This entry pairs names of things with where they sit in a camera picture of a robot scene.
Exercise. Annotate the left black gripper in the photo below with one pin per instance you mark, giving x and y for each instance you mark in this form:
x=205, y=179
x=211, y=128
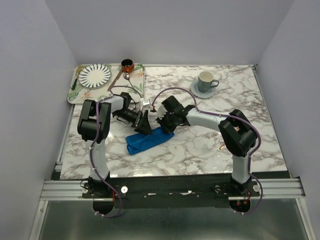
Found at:
x=142, y=123

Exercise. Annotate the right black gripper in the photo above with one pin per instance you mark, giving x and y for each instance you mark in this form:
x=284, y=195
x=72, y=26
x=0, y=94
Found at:
x=168, y=129

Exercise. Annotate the blue satin napkin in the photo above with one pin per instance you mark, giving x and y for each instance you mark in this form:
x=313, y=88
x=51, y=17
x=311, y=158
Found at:
x=138, y=143

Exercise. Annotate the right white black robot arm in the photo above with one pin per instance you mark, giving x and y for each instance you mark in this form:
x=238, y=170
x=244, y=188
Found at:
x=238, y=133

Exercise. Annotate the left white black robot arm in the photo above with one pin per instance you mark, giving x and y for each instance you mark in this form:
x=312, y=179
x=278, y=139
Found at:
x=94, y=127

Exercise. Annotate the grey blue saucer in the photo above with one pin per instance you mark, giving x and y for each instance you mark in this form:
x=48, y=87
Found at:
x=203, y=95

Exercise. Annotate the grey blue mug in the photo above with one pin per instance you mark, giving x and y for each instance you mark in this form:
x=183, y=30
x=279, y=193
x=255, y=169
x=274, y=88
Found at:
x=206, y=81

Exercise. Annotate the floral serving tray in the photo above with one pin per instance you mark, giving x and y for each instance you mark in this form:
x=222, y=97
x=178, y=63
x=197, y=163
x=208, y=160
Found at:
x=137, y=78

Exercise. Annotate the silver spoon on tray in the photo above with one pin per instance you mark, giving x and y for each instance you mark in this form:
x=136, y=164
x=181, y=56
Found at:
x=127, y=77

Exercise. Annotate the brown ceramic pot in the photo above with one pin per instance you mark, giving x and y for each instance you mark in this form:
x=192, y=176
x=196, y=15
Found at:
x=127, y=66

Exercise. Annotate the striped white blue plate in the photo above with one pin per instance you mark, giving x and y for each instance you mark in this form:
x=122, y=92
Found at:
x=94, y=76

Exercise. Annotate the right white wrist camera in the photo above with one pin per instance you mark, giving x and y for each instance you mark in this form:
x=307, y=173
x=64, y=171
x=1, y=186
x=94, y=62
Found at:
x=160, y=110

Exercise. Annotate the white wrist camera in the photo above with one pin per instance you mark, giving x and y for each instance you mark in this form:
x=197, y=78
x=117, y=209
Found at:
x=145, y=103
x=160, y=110

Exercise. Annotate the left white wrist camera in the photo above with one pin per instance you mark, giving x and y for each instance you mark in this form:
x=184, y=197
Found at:
x=145, y=103

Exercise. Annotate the wooden handled knife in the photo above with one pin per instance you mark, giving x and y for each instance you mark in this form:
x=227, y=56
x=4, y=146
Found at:
x=115, y=80

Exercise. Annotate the dark green handled utensil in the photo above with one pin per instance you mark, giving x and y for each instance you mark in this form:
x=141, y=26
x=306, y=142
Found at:
x=75, y=82

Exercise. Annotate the aluminium frame rail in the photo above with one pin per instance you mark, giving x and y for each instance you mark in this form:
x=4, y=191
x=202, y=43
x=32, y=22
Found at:
x=179, y=186

